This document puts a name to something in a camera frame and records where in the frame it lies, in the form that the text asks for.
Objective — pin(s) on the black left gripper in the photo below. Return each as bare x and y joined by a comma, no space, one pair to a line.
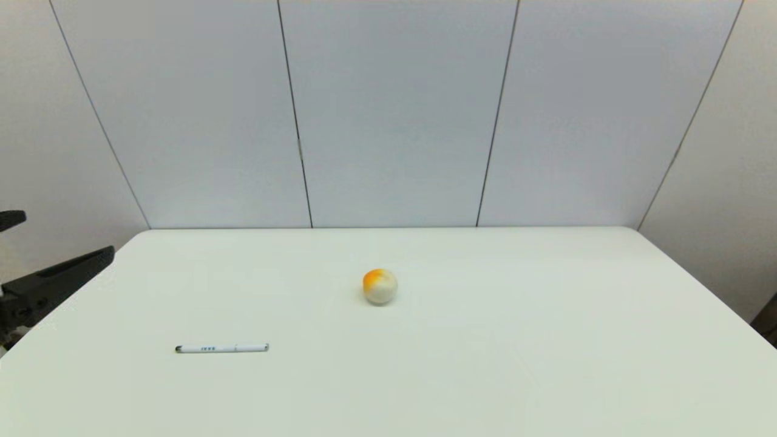
17,303

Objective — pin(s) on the brown furniture edge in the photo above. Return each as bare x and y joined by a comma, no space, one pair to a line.
768,325

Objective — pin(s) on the white pen with silver clip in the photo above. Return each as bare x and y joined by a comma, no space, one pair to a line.
221,348

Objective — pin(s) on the orange and white ball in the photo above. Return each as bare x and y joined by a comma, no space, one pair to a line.
380,287

